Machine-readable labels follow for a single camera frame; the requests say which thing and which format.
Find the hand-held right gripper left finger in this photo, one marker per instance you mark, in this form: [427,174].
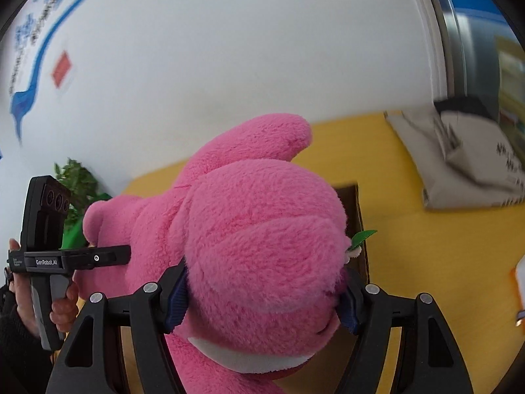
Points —
[177,301]

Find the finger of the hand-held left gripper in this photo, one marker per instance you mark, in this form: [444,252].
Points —
[113,253]

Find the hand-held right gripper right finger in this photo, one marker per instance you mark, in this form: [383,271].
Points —
[352,305]

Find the brown cardboard box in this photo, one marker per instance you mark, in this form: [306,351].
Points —
[354,221]

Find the pink plush bear toy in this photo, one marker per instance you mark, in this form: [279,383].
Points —
[262,234]

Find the person's left forearm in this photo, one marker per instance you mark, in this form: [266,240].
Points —
[16,344]

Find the person's left hand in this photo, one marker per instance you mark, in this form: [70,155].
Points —
[61,308]

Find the green potted plant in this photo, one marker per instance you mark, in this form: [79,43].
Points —
[78,188]

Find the white and orange object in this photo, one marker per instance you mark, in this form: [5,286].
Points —
[520,287]

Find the beige printed tote bag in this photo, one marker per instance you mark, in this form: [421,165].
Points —
[455,160]

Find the metal door frame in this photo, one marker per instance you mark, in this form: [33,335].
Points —
[455,37]

